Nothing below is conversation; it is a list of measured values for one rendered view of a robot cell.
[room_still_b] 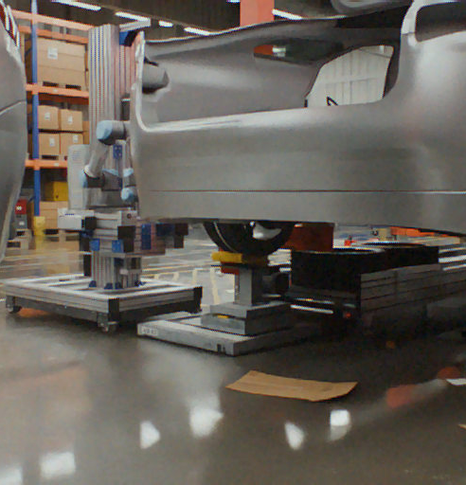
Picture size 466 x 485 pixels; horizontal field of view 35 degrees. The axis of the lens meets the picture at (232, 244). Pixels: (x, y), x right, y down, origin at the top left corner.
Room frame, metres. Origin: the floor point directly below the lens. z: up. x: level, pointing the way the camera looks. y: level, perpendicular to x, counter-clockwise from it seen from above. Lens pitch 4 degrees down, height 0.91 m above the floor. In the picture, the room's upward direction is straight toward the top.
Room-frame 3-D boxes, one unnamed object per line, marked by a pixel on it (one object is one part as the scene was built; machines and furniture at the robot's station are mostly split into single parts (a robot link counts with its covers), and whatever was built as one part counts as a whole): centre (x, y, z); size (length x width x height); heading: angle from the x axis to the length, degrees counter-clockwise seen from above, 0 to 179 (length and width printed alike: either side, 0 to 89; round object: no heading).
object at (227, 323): (4.38, -0.11, 0.13); 0.50 x 0.36 x 0.10; 136
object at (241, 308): (4.38, -0.11, 0.32); 0.40 x 0.30 x 0.28; 136
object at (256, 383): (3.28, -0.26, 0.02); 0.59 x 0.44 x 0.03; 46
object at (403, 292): (5.65, -1.34, 0.14); 2.47 x 0.85 x 0.27; 136
